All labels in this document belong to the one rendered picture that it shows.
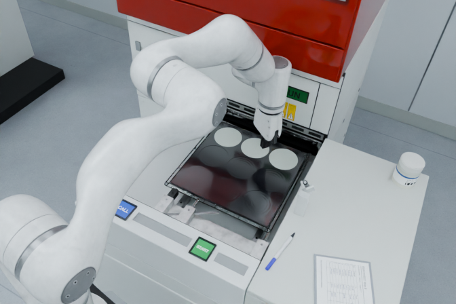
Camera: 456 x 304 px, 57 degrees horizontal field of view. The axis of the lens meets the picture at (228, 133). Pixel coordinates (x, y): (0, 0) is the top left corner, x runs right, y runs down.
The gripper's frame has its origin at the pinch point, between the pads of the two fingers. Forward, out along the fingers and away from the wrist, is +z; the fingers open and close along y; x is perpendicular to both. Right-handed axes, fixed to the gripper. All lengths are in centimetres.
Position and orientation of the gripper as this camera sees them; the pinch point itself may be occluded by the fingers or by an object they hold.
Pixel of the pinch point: (265, 142)
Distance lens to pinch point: 141.0
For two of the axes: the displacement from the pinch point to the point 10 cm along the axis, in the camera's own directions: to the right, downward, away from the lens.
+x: 8.9, -2.8, 3.5
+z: -0.4, 7.2, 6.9
